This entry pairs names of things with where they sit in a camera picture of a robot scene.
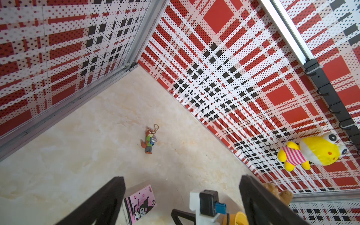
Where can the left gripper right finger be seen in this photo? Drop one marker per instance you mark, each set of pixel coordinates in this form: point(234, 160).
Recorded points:
point(262, 207)

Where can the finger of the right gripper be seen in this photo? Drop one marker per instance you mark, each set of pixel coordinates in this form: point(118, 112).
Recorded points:
point(177, 214)

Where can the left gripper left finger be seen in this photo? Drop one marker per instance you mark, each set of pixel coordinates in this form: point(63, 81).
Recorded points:
point(102, 208)

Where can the yellow plastic storage box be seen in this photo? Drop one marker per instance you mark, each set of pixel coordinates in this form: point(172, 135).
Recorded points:
point(235, 219)

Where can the pink tissue pack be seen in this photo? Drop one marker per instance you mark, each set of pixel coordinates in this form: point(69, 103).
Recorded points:
point(138, 204)

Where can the brown teddy bear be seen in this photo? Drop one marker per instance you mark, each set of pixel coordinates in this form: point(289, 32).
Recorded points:
point(284, 196)

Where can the yellow frog plush toy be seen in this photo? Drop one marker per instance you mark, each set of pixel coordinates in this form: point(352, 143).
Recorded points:
point(319, 150)

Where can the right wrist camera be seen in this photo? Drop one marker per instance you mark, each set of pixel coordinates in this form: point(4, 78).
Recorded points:
point(206, 206)

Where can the small keychain charm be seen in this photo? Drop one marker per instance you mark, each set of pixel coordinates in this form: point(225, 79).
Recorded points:
point(150, 139)

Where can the black hook rail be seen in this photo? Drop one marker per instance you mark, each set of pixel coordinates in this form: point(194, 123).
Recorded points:
point(335, 105)

